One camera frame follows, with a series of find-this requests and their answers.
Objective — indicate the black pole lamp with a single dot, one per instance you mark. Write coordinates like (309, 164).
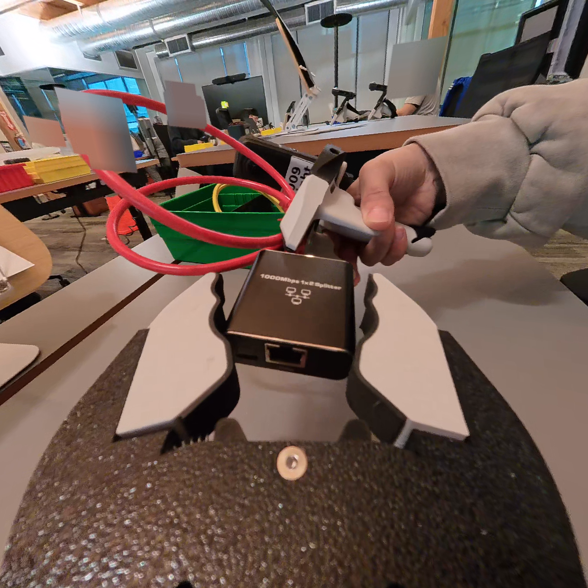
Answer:
(339, 55)

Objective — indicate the office desk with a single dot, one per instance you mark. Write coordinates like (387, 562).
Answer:
(55, 187)
(367, 133)

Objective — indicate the silver ceiling duct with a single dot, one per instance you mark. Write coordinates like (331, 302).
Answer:
(183, 18)

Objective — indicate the green plastic bin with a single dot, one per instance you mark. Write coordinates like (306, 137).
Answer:
(193, 239)

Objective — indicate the pale flat board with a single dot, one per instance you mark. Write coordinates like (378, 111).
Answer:
(16, 363)

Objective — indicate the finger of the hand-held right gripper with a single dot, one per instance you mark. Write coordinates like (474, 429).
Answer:
(305, 206)

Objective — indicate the blue jacket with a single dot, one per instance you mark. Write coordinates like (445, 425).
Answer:
(454, 96)

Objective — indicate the orange traffic cone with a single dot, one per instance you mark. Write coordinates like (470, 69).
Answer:
(126, 225)

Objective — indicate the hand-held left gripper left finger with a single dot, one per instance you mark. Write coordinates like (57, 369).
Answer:
(179, 358)

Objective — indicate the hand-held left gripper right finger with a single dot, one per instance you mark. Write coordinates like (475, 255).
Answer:
(409, 363)

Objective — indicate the black monitor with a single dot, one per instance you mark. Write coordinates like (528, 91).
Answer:
(239, 99)

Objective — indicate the person's right hand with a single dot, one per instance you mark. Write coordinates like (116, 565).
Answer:
(399, 188)

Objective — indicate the yellow plastic bin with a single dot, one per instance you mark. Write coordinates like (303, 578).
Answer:
(55, 167)

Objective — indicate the curved wooden board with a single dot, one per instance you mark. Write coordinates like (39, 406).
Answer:
(27, 229)

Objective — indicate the black ethernet splitter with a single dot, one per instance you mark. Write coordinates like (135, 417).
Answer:
(294, 317)

